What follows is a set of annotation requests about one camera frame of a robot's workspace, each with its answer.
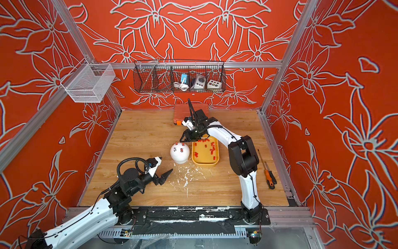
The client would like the orange handled screwdriver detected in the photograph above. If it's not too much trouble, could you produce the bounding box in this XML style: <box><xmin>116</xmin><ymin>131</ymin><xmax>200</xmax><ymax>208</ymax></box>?
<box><xmin>258</xmin><ymin>149</ymin><xmax>277</xmax><ymax>190</ymax></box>

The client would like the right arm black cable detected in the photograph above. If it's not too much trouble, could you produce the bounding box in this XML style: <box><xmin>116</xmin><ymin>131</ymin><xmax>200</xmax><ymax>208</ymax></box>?
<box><xmin>187</xmin><ymin>99</ymin><xmax>198</xmax><ymax>125</ymax></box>

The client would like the blue white small box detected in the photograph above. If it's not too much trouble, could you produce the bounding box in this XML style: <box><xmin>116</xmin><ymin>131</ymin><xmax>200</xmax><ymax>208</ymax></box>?
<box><xmin>180</xmin><ymin>74</ymin><xmax>188</xmax><ymax>85</ymax></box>

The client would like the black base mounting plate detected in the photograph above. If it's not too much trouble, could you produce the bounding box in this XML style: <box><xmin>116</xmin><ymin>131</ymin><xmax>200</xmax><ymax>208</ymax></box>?
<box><xmin>118</xmin><ymin>206</ymin><xmax>271</xmax><ymax>237</ymax></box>

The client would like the yellow plastic tray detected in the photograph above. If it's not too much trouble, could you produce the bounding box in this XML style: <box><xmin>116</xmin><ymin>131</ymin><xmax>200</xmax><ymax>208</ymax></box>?
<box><xmin>191</xmin><ymin>136</ymin><xmax>220</xmax><ymax>167</ymax></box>

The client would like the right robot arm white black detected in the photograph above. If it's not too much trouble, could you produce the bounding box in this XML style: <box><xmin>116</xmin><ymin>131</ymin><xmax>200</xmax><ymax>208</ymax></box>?
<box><xmin>180</xmin><ymin>108</ymin><xmax>263</xmax><ymax>224</ymax></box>

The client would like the clear plastic wall bin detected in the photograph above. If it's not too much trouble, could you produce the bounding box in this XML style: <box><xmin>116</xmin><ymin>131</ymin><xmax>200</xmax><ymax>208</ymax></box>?
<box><xmin>61</xmin><ymin>64</ymin><xmax>116</xmax><ymax>103</ymax></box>

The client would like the white dome with screws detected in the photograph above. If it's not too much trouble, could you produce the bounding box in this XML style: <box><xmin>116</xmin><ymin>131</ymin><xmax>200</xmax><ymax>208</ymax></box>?
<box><xmin>170</xmin><ymin>142</ymin><xmax>190</xmax><ymax>165</ymax></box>

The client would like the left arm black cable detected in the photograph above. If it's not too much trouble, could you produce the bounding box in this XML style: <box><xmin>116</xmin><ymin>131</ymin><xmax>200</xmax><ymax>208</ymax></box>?
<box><xmin>116</xmin><ymin>157</ymin><xmax>151</xmax><ymax>181</ymax></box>

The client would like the white power adapter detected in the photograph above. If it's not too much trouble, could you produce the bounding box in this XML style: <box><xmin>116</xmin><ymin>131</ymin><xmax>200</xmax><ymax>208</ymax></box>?
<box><xmin>191</xmin><ymin>74</ymin><xmax>206</xmax><ymax>90</ymax></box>

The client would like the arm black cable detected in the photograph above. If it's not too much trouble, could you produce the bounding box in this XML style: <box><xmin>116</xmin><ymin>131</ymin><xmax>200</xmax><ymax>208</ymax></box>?
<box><xmin>116</xmin><ymin>157</ymin><xmax>151</xmax><ymax>181</ymax></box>
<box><xmin>187</xmin><ymin>99</ymin><xmax>198</xmax><ymax>125</ymax></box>

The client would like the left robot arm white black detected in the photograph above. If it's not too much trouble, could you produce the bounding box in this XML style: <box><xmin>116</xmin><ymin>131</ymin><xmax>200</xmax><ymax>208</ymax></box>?
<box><xmin>25</xmin><ymin>168</ymin><xmax>173</xmax><ymax>249</ymax></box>

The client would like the orange tool case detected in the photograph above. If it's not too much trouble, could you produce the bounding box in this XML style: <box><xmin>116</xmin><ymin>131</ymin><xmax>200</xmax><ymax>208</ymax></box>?
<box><xmin>173</xmin><ymin>103</ymin><xmax>209</xmax><ymax>126</ymax></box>

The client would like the white socket block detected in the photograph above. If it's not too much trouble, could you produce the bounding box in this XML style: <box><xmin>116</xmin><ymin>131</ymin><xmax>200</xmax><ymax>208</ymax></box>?
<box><xmin>207</xmin><ymin>79</ymin><xmax>222</xmax><ymax>91</ymax></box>

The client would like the black wire wall basket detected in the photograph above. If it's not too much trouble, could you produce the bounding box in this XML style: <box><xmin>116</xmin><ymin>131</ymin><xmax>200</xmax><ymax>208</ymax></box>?
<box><xmin>133</xmin><ymin>59</ymin><xmax>227</xmax><ymax>93</ymax></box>

